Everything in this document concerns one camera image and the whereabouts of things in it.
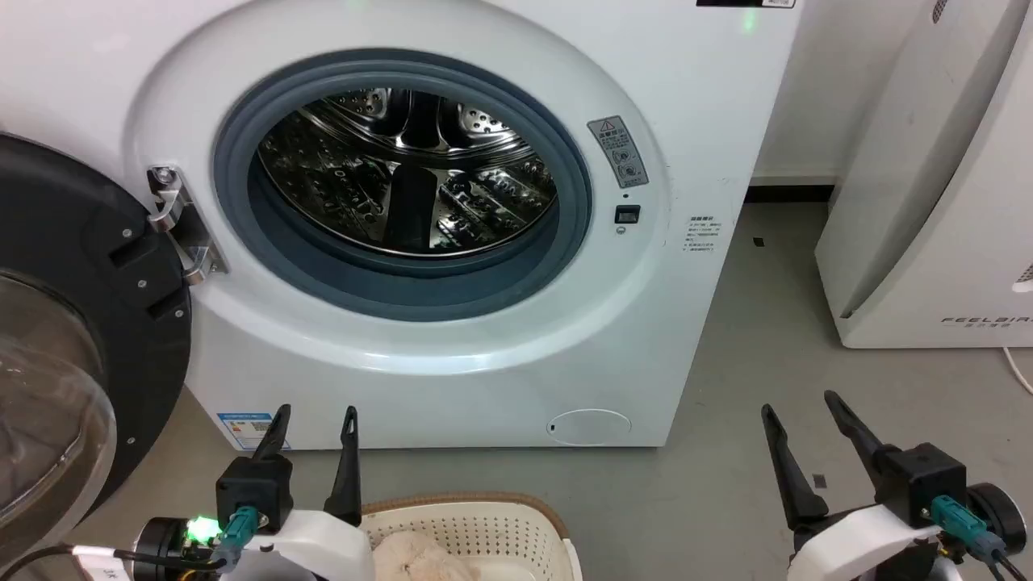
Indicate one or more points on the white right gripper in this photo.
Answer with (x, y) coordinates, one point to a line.
(847, 549)

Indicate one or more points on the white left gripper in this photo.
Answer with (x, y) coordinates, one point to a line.
(323, 553)

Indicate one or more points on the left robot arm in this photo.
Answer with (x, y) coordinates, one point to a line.
(165, 549)

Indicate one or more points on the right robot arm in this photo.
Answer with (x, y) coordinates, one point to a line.
(1001, 516)

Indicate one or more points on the beige fluffy plush toy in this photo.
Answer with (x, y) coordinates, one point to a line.
(420, 561)

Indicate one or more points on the black washer door with glass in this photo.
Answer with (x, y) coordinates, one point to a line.
(121, 323)

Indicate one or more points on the metal washing machine door hinge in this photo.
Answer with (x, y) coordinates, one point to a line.
(187, 226)

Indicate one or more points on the stainless steel washing machine drum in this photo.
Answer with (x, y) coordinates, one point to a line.
(339, 186)

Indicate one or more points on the blue energy label sticker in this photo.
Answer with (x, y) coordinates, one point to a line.
(246, 428)

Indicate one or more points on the grey rubber door gasket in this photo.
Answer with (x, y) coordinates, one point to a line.
(323, 282)

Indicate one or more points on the white laundry basket tan rim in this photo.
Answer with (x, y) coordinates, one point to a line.
(500, 528)

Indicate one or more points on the oval white filter cover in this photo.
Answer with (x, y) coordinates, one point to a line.
(589, 427)

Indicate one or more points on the small printed text sticker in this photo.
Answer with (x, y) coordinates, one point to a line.
(701, 235)

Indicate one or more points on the white air purifier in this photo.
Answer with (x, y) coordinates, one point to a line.
(928, 202)

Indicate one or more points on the black door latch slot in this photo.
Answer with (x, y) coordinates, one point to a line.
(627, 214)

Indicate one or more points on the white front-load washing machine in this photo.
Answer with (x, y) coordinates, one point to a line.
(710, 121)

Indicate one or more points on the grey warning sticker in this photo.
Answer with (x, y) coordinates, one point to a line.
(619, 151)

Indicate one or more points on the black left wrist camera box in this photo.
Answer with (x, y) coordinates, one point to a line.
(254, 488)

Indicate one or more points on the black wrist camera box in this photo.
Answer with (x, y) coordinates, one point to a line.
(254, 488)
(920, 480)

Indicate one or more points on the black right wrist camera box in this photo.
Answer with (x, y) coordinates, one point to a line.
(920, 480)

